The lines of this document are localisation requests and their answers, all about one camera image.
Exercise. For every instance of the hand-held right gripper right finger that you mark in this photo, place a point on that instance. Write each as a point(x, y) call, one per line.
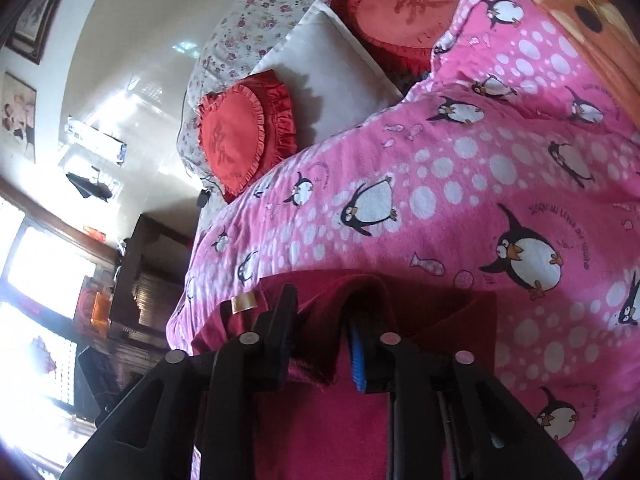
point(361, 360)

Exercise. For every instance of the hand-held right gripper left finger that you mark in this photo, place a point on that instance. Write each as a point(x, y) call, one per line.
point(272, 340)

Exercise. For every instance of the maroon garment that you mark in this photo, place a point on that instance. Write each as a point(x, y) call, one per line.
point(320, 425)

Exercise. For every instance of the dark wooden cabinet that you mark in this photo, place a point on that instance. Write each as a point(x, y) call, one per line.
point(150, 285)

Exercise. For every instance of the orange box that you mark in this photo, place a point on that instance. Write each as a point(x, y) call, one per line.
point(100, 312)

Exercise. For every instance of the black screen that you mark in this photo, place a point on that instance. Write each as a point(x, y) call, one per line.
point(97, 385)

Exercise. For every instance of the pink penguin print blanket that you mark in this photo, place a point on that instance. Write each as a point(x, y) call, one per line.
point(450, 185)

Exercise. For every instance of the small red heart cushion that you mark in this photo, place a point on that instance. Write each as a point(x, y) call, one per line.
point(235, 135)

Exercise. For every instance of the wooden framed window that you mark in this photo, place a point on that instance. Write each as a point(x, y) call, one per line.
point(45, 280)

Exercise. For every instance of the white pillow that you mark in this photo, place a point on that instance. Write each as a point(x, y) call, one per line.
point(325, 80)

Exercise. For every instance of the floral bed sheet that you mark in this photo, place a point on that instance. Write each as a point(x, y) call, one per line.
point(240, 35)

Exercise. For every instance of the large red heart cushion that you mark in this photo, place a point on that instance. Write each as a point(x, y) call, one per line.
point(405, 15)

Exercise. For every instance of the orange and red patterned blanket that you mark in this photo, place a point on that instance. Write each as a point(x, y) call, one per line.
point(600, 45)

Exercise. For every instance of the wall photo poster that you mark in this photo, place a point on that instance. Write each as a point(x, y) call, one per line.
point(19, 117)

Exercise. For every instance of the framed wall picture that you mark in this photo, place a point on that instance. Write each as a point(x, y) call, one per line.
point(37, 15)

